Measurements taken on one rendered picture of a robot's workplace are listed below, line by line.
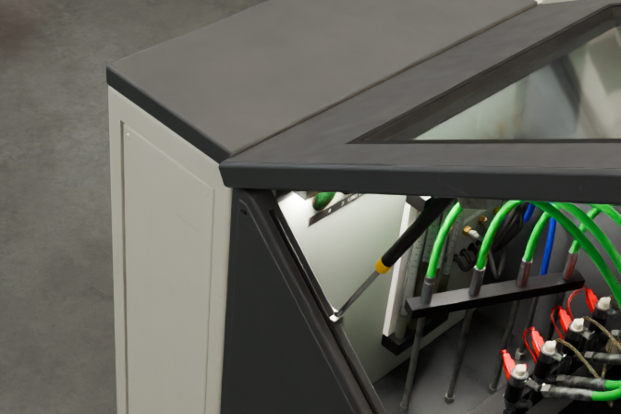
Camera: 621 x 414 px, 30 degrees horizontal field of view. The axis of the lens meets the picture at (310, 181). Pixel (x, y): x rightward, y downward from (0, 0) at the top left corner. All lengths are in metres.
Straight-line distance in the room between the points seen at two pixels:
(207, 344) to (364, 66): 0.50
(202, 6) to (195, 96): 3.28
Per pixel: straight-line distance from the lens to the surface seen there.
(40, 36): 4.73
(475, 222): 2.14
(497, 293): 2.01
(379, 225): 1.87
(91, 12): 4.88
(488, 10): 1.97
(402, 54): 1.81
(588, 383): 1.92
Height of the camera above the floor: 2.43
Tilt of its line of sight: 38 degrees down
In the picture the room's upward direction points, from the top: 6 degrees clockwise
